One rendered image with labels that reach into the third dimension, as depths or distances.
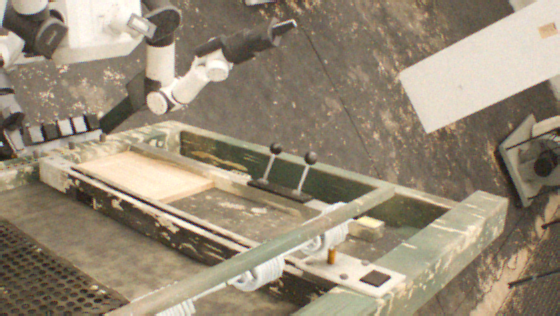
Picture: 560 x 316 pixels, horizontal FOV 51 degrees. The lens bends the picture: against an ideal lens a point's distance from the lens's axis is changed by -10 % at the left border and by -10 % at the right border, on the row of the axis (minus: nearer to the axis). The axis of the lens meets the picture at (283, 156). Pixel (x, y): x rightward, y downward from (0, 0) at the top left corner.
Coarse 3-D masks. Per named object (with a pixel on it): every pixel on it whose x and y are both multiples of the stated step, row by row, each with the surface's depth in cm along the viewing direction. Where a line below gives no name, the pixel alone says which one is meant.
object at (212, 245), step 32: (64, 160) 180; (64, 192) 174; (96, 192) 163; (128, 192) 160; (128, 224) 156; (160, 224) 147; (192, 224) 146; (192, 256) 142; (224, 256) 135; (288, 256) 131; (320, 256) 123; (288, 288) 125; (320, 288) 120; (352, 288) 113; (384, 288) 112
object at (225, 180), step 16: (144, 144) 211; (160, 160) 201; (176, 160) 196; (192, 160) 197; (208, 176) 188; (224, 176) 185; (240, 176) 186; (240, 192) 181; (256, 192) 177; (288, 208) 171; (304, 208) 167; (320, 208) 165; (352, 224) 159; (368, 240) 157
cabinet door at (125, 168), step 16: (96, 160) 199; (112, 160) 199; (128, 160) 201; (144, 160) 201; (112, 176) 186; (128, 176) 187; (144, 176) 188; (160, 176) 189; (176, 176) 189; (192, 176) 190; (144, 192) 175; (160, 192) 175; (176, 192) 176; (192, 192) 180
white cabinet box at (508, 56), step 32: (544, 0) 441; (480, 32) 481; (512, 32) 465; (544, 32) 449; (416, 64) 525; (448, 64) 507; (480, 64) 490; (512, 64) 473; (544, 64) 457; (416, 96) 534; (448, 96) 516; (480, 96) 498
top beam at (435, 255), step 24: (480, 192) 165; (456, 216) 148; (480, 216) 148; (504, 216) 161; (408, 240) 134; (432, 240) 134; (456, 240) 135; (480, 240) 148; (384, 264) 123; (408, 264) 123; (432, 264) 124; (456, 264) 137; (336, 288) 113; (408, 288) 117; (432, 288) 128; (312, 312) 104; (336, 312) 105; (360, 312) 105; (384, 312) 110; (408, 312) 120
